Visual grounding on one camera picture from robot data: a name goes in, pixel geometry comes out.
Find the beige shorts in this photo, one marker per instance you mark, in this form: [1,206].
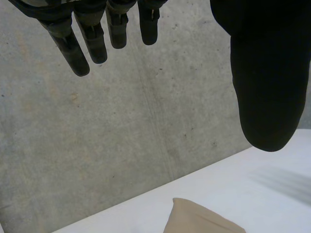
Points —
[194,218]

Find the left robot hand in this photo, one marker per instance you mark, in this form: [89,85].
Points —
[269,85]

